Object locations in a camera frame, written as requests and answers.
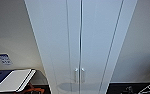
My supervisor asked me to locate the white wardrobe door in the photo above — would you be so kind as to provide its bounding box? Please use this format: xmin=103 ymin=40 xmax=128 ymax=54
xmin=79 ymin=0 xmax=125 ymax=94
xmin=23 ymin=0 xmax=82 ymax=94

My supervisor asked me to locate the silver door handle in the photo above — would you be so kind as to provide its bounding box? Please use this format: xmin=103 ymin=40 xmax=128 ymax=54
xmin=80 ymin=67 xmax=86 ymax=84
xmin=73 ymin=67 xmax=79 ymax=84

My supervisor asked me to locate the white wardrobe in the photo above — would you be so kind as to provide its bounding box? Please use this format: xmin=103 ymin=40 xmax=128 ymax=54
xmin=23 ymin=0 xmax=139 ymax=94

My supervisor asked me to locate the white flat board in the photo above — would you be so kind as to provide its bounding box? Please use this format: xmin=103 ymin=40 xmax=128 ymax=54
xmin=0 ymin=68 xmax=37 ymax=93

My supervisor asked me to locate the orange frame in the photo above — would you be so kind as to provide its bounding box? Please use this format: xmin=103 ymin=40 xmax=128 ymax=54
xmin=21 ymin=83 xmax=49 ymax=94

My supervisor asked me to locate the wall socket with blue label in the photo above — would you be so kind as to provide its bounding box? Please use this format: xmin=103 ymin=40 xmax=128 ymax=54
xmin=0 ymin=52 xmax=13 ymax=66

